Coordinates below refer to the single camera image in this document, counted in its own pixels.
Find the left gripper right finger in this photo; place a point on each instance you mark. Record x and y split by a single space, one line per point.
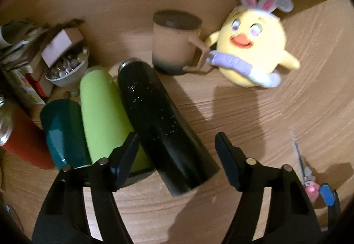
291 217

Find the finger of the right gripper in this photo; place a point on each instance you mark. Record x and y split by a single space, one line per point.
331 199

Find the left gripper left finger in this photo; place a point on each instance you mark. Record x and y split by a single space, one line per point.
63 216

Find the black thermos tumbler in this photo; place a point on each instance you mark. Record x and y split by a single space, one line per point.
174 149

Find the teal hexagonal cup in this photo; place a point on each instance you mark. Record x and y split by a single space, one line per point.
65 137

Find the black pen with pink charm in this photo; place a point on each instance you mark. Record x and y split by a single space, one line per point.
309 183

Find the red thermos bottle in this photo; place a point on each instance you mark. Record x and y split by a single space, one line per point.
21 137

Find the green thermos tumbler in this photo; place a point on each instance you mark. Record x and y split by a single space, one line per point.
105 120

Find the white bowl of trinkets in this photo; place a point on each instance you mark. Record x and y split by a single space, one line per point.
69 72

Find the yellow chick plush toy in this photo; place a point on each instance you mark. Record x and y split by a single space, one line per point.
251 44

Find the small white box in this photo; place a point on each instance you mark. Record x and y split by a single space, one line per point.
63 41

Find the beige lidded mug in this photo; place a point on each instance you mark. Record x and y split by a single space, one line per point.
176 46

